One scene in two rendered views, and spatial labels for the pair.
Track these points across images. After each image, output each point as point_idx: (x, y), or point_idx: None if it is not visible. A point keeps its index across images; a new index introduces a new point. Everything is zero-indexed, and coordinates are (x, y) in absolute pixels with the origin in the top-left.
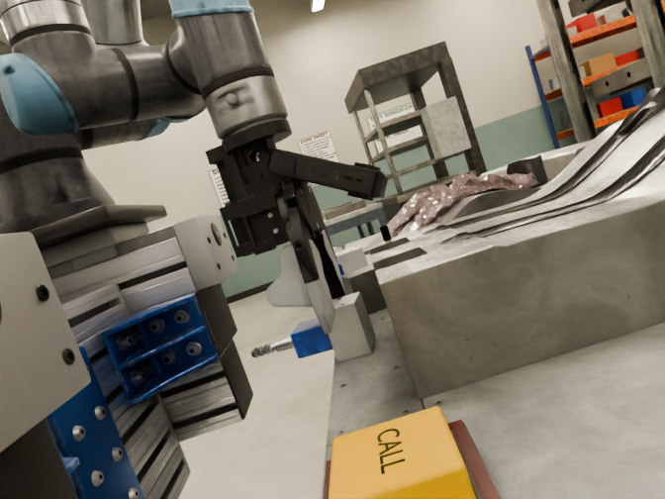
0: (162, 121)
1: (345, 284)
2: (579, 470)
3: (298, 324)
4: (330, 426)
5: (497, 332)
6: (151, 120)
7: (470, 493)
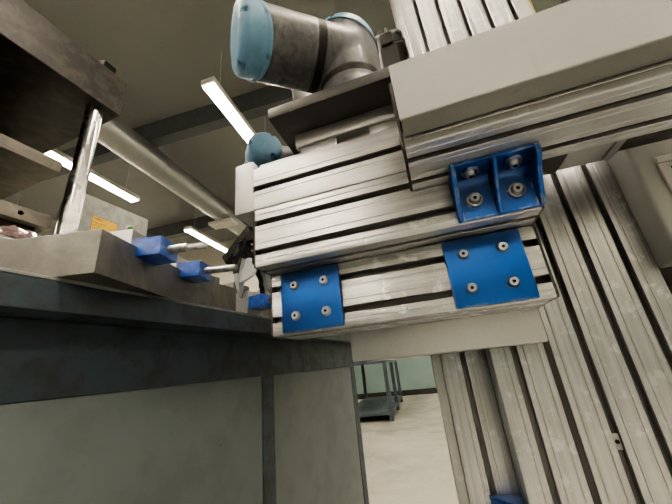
0: (248, 78)
1: (199, 284)
2: None
3: (263, 293)
4: None
5: None
6: (258, 81)
7: None
